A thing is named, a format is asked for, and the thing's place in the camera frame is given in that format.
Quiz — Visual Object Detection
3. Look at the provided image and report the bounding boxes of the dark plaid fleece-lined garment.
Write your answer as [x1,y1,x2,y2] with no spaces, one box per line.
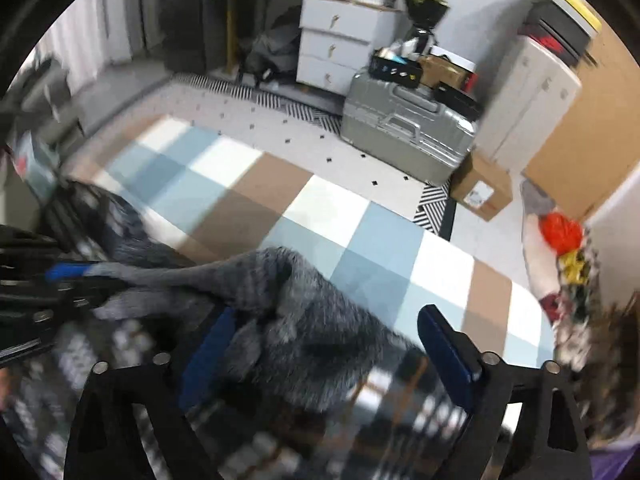
[1,190,462,479]

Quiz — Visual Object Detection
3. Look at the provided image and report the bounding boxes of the checkered blue brown bedspread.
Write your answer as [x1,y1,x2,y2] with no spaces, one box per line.
[67,116,553,367]

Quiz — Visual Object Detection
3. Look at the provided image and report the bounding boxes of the yellow black shoes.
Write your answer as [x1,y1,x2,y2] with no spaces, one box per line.
[559,249,590,285]

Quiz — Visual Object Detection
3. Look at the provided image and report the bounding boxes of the orange red cloth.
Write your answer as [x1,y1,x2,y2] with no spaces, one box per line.
[538,211,584,256]

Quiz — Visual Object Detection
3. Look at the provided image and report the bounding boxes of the cardboard box with label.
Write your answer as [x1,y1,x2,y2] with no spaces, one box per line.
[450,150,513,221]

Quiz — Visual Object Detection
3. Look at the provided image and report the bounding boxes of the brown wooden door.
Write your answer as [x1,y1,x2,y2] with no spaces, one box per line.
[524,24,639,220]

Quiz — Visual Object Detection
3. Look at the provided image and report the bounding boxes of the silver aluminium suitcase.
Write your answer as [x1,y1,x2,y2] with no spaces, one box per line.
[340,70,475,186]

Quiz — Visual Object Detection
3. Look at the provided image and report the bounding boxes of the white cabinet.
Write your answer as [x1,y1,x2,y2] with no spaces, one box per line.
[475,36,582,174]

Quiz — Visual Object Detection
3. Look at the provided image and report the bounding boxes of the white drawer desk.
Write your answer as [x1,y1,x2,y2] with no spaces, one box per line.
[209,0,407,98]

